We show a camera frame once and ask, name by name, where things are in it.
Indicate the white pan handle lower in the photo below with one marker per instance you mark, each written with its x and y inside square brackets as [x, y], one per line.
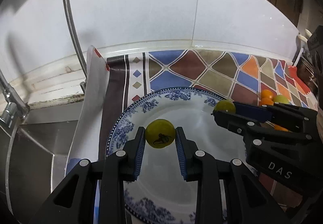
[303, 38]

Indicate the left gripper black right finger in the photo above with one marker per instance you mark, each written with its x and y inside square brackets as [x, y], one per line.
[228, 192]

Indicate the large orange tangerine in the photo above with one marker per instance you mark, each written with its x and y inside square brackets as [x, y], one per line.
[279, 128]

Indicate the green apple front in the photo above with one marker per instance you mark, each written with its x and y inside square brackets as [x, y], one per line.
[280, 99]

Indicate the red foam mat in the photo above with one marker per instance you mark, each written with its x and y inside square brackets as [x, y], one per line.
[299, 80]

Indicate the stainless steel sink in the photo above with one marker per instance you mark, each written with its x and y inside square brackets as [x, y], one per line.
[33, 162]

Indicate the white pan handle upper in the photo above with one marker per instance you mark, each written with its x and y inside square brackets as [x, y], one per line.
[308, 34]

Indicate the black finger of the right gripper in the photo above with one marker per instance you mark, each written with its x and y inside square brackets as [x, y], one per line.
[263, 142]
[291, 117]

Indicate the white pan handle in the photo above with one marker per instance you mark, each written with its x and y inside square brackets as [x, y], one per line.
[308, 34]
[303, 38]

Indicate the colourful diamond pattern mat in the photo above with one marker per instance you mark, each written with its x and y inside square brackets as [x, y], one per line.
[115, 83]

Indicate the steel pot rack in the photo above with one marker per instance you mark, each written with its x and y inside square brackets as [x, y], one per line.
[301, 58]

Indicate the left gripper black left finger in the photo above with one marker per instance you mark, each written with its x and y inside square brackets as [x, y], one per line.
[94, 191]

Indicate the blue white porcelain plate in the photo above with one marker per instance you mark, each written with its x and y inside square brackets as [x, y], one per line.
[160, 194]

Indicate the thin gooseneck water tap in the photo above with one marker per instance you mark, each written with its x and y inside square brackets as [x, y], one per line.
[75, 40]

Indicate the green tomato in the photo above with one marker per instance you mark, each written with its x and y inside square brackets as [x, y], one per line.
[160, 133]
[225, 106]

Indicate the orange tangerine back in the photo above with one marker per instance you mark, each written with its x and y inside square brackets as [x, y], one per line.
[267, 94]

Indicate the chrome kitchen faucet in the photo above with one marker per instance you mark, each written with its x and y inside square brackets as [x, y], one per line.
[15, 107]

